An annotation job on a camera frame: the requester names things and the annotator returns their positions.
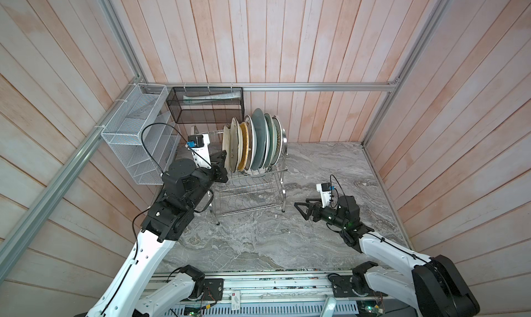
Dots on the aluminium front rail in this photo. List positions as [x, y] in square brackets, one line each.
[270, 285]

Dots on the cream floral plate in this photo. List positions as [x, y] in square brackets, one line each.
[234, 142]

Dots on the large teal plate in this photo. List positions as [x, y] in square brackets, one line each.
[260, 127]

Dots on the black round plate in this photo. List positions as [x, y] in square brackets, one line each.
[226, 147]

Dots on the orange sunburst plate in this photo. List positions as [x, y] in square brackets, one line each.
[252, 143]
[280, 139]

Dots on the white wire mesh shelf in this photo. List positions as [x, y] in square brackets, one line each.
[141, 135]

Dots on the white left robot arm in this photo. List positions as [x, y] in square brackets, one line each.
[164, 223]

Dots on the stainless steel dish rack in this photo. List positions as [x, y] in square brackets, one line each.
[253, 190]

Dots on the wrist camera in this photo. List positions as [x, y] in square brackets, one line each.
[198, 144]
[326, 193]

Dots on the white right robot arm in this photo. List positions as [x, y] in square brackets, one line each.
[431, 285]

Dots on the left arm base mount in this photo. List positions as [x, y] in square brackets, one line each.
[207, 289]

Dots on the yellow woven coaster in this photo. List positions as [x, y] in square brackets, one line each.
[244, 143]

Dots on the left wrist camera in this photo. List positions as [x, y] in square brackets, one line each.
[198, 144]

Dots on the black mesh wall basket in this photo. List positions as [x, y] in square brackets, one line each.
[206, 105]

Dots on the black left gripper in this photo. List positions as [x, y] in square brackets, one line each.
[218, 165]

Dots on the white green clover plate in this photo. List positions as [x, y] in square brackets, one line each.
[272, 140]

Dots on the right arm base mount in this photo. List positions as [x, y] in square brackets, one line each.
[348, 286]

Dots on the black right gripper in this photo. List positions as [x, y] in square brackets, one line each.
[317, 207]

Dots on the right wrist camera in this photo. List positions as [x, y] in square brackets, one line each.
[326, 193]

